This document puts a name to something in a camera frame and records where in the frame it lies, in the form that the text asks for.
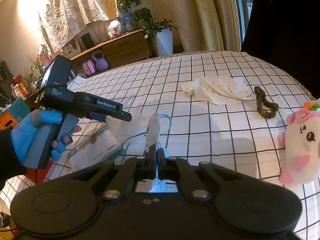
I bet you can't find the white face mask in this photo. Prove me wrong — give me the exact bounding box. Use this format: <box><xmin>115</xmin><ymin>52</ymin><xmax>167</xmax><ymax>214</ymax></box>
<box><xmin>120</xmin><ymin>112</ymin><xmax>173</xmax><ymax>193</ymax></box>

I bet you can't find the left hand blue glove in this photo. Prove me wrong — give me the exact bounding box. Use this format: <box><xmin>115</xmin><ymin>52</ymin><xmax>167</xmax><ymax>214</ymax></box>
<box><xmin>11</xmin><ymin>109</ymin><xmax>81</xmax><ymax>164</ymax></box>

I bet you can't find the pink small case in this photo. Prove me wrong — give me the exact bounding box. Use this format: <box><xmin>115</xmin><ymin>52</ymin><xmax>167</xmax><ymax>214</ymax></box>
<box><xmin>82</xmin><ymin>59</ymin><xmax>96</xmax><ymax>76</ymax></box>

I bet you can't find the clear plastic bag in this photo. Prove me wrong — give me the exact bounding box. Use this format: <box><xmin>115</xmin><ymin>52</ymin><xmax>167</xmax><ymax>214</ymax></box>
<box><xmin>105</xmin><ymin>97</ymin><xmax>151</xmax><ymax>145</ymax></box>

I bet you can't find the purple kettlebell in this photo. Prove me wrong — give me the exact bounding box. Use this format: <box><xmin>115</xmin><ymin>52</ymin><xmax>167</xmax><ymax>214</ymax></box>
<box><xmin>91</xmin><ymin>50</ymin><xmax>108</xmax><ymax>71</ymax></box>

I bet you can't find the white black grid tablecloth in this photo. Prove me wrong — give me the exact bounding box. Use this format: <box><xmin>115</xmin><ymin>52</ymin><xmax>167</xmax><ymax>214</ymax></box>
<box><xmin>0</xmin><ymin>50</ymin><xmax>320</xmax><ymax>240</ymax></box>

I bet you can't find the red metal tin box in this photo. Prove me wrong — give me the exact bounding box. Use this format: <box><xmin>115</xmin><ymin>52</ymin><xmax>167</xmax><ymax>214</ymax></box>
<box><xmin>24</xmin><ymin>161</ymin><xmax>54</xmax><ymax>184</ymax></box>

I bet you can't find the small plush on sideboard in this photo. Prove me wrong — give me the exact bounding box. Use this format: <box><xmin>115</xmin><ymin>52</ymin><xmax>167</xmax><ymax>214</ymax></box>
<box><xmin>107</xmin><ymin>20</ymin><xmax>122</xmax><ymax>40</ymax></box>

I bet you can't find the cream cloth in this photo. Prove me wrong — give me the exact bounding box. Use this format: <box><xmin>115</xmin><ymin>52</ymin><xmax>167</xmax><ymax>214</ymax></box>
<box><xmin>181</xmin><ymin>76</ymin><xmax>255</xmax><ymax>105</ymax></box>

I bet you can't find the patterned hanging cloth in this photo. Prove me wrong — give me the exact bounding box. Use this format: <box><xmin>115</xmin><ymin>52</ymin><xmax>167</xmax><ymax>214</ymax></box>
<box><xmin>39</xmin><ymin>0</ymin><xmax>118</xmax><ymax>53</ymax></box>

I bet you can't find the wooden sideboard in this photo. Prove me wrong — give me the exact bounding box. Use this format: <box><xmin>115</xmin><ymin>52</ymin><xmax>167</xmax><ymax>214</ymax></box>
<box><xmin>22</xmin><ymin>28</ymin><xmax>153</xmax><ymax>111</ymax></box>

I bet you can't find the dark scrunchie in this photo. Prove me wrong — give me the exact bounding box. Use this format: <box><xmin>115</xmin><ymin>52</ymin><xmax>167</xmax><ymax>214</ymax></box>
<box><xmin>254</xmin><ymin>86</ymin><xmax>279</xmax><ymax>119</ymax></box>

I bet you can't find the white plant pot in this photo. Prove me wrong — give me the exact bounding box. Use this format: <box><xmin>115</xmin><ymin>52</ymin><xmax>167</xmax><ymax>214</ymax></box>
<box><xmin>155</xmin><ymin>29</ymin><xmax>173</xmax><ymax>56</ymax></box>

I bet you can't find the green potted plant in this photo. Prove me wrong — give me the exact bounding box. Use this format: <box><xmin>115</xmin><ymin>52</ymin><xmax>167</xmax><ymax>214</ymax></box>
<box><xmin>116</xmin><ymin>0</ymin><xmax>177</xmax><ymax>37</ymax></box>

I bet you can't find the pink white plush toy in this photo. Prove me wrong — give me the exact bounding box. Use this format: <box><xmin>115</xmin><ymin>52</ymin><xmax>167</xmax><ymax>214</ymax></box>
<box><xmin>278</xmin><ymin>100</ymin><xmax>319</xmax><ymax>185</ymax></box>

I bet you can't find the beige curtain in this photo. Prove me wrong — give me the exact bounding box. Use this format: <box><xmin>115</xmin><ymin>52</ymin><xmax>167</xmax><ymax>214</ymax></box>
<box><xmin>150</xmin><ymin>0</ymin><xmax>242</xmax><ymax>53</ymax></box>

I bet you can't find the picture frame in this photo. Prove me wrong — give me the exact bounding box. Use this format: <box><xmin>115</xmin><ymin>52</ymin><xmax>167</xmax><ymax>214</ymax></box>
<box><xmin>62</xmin><ymin>37</ymin><xmax>81</xmax><ymax>59</ymax></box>

